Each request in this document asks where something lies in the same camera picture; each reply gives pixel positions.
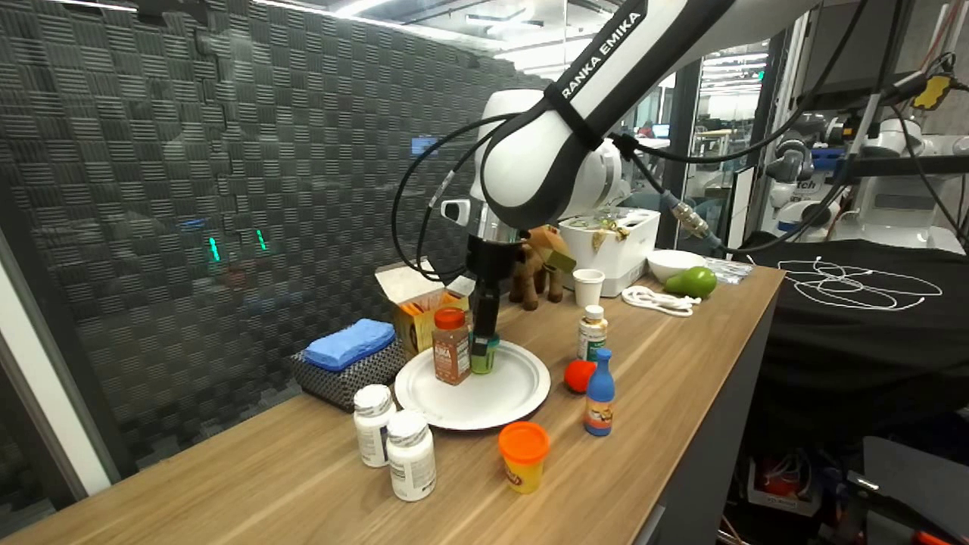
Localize orange ball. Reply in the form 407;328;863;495
559;358;598;396

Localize black draped side table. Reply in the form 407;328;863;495
729;229;969;448

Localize open yellow cardboard box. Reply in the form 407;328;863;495
373;262;477;358

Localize blue toy bottle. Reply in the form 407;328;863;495
582;345;616;439

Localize brown spice bottle orange lid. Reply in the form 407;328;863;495
429;304;475;388

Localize dark monitor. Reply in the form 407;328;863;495
795;0;969;116

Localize tan dried scraps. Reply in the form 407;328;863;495
577;211;637;244

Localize white coiled cable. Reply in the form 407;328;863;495
616;285;703;321

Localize white paper cup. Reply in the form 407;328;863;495
569;266;609;310

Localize thin white looped cord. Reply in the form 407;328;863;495
776;255;947;313

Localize white lab machine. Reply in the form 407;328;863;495
759;110;969;251

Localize white bottle with green label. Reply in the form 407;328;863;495
576;302;610;362

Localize yellow tub with orange lid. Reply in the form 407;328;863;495
495;420;555;495

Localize green toy fruit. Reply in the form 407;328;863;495
662;262;720;302

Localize black woven basket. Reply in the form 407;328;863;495
288;337;407;414

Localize white paper plate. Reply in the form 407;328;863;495
390;339;555;435

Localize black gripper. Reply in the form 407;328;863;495
462;232;524;347

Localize brown moose plush toy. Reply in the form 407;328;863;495
506;223;577;310

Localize blue folded cloth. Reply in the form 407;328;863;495
299;316;398;376

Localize amber wrist camera block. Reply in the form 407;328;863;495
513;227;582;273

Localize white pill bottle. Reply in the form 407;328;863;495
385;407;438;505
351;380;398;471

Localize white bowl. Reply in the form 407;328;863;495
646;247;710;287
558;206;662;298

